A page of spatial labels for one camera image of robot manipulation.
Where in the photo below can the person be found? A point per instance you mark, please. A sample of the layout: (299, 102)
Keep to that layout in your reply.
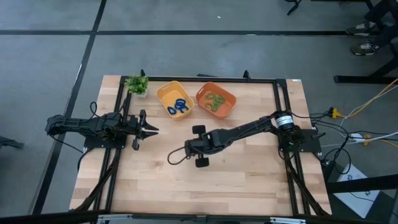
(388, 32)

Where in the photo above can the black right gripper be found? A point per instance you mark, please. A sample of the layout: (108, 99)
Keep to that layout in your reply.
(208, 143)

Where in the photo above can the black office desk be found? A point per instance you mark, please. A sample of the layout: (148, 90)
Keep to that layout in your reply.
(357, 79)

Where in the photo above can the black metal beam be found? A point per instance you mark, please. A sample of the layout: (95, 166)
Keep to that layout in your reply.
(363, 184)

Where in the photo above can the white power strip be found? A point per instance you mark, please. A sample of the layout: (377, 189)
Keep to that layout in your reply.
(357, 137)

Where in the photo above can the black aluminium table frame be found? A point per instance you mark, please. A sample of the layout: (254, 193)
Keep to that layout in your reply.
(174, 79)

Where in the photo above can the black chair base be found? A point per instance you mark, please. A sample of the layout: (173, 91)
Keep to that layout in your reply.
(293, 7)

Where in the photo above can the green artificial plant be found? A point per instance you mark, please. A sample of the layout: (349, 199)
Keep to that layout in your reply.
(136, 84)

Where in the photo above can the yellow power plug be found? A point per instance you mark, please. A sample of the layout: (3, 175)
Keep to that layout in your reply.
(335, 113)

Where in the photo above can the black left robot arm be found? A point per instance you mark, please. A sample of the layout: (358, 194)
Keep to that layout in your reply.
(77, 126)

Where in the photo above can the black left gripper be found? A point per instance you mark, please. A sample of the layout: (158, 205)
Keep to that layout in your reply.
(136, 129)

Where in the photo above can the white cardboard box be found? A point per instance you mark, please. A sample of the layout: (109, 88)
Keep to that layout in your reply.
(357, 202)

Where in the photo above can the yellow plastic bin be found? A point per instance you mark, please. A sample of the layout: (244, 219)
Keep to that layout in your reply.
(169, 93)

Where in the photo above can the orange plastic bin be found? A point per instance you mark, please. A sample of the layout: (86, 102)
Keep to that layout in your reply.
(228, 105)

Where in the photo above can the black stand leg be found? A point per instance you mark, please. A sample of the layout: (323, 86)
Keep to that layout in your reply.
(9, 143)

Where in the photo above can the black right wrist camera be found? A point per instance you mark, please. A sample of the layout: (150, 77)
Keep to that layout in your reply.
(189, 147)

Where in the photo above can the person's shoe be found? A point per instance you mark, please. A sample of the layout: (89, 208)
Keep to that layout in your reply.
(363, 48)
(357, 28)

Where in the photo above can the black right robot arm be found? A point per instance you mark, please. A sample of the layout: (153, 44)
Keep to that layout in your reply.
(248, 127)

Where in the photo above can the white plant pot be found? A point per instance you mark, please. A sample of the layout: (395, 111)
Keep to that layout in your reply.
(143, 95)

